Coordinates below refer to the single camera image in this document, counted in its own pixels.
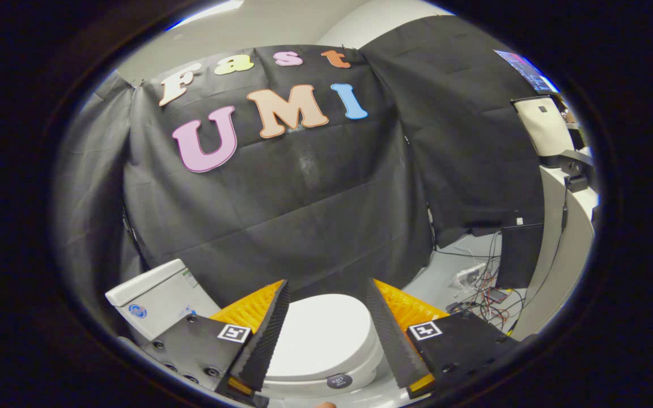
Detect white power strip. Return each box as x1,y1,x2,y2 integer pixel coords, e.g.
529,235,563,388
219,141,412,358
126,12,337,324
456,262,487,284

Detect white toilet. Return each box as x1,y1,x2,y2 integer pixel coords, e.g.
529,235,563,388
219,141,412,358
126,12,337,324
105,259,387,400

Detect beige chair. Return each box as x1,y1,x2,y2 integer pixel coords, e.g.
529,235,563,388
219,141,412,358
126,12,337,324
512,95,593,168

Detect white toilet lid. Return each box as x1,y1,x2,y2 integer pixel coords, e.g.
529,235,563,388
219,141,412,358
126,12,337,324
267,294,378,381

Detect computer monitor screen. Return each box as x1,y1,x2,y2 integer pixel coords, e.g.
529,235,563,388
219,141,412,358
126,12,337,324
495,50,557,92

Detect tangle of floor cables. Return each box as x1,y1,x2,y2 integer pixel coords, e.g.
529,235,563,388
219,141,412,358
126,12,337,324
446,232,525,335

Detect black computer tower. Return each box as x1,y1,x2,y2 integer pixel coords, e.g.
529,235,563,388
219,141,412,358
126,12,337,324
497,212,544,290

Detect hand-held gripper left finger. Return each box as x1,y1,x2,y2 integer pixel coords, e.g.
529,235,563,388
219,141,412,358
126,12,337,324
141,280,291,405

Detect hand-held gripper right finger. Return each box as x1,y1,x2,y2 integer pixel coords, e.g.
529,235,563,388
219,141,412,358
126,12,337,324
365,279,524,400

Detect white desk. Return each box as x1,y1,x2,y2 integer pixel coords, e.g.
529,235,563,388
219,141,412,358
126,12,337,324
511,164,599,341

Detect black backdrop cloth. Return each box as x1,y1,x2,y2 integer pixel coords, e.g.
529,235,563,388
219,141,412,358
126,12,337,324
54,14,548,341

